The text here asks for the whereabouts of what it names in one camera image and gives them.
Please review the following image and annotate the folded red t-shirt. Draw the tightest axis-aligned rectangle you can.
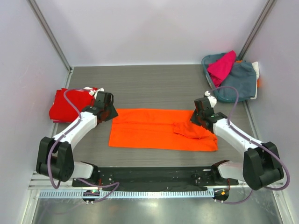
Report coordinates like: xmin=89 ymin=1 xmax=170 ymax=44
xmin=49 ymin=87 xmax=98 ymax=123

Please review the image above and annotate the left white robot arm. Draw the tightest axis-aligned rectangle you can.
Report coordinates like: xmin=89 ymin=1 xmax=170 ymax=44
xmin=36 ymin=91 xmax=118 ymax=187

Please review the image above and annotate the teal laundry basket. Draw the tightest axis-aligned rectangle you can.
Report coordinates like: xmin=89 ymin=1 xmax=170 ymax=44
xmin=202 ymin=53 xmax=245 ymax=103

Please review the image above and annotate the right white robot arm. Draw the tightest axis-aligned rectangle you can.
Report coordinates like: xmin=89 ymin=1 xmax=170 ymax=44
xmin=190 ymin=96 xmax=284 ymax=190

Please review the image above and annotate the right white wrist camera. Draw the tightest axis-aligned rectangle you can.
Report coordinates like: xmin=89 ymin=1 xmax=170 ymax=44
xmin=204 ymin=91 xmax=217 ymax=108

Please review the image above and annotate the white t-shirt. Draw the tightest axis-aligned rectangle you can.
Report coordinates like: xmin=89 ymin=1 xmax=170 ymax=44
xmin=252 ymin=62 xmax=260 ymax=80

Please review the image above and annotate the left aluminium corner post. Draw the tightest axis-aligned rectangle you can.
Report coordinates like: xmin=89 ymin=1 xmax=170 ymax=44
xmin=27 ymin=0 xmax=73 ymax=72

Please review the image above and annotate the aluminium corner post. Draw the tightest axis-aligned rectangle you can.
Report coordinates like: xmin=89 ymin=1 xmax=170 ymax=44
xmin=27 ymin=0 xmax=73 ymax=72
xmin=238 ymin=0 xmax=277 ymax=60

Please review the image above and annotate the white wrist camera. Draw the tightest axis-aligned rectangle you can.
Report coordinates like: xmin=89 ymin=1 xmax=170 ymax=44
xmin=87 ymin=87 xmax=105 ymax=97
xmin=204 ymin=91 xmax=217 ymax=108

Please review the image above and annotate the magenta t-shirt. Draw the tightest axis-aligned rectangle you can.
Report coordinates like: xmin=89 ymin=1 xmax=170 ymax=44
xmin=207 ymin=50 xmax=236 ymax=87

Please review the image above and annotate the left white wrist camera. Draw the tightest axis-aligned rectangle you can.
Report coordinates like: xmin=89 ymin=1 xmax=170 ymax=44
xmin=87 ymin=87 xmax=105 ymax=97

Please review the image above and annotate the right aluminium corner post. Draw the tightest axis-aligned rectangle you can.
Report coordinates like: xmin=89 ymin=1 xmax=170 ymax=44
xmin=238 ymin=0 xmax=277 ymax=60

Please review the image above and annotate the slotted cable duct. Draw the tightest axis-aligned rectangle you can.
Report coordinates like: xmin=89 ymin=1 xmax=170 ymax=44
xmin=39 ymin=189 xmax=214 ymax=199

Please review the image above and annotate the orange t-shirt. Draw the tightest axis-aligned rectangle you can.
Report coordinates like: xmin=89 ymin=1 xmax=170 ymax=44
xmin=108 ymin=109 xmax=218 ymax=152

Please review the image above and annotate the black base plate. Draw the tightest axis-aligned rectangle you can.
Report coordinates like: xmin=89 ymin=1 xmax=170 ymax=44
xmin=86 ymin=166 xmax=239 ymax=192

